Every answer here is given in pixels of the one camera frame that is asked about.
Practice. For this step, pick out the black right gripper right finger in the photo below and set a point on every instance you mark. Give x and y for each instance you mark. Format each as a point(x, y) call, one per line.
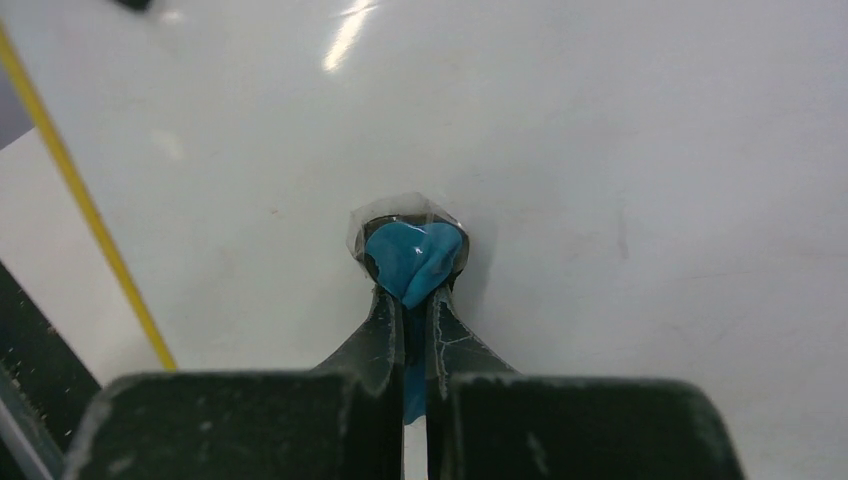
point(485, 420)

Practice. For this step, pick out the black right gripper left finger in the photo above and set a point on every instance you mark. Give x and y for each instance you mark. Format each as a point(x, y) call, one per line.
point(342, 419)

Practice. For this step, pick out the blue eraser cloth pad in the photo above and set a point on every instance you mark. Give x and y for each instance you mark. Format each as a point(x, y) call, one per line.
point(412, 262)

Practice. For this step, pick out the yellow framed whiteboard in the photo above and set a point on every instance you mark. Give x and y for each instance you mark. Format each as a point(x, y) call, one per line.
point(651, 188)

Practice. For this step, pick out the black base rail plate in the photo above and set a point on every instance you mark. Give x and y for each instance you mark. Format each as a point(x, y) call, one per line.
point(45, 388)

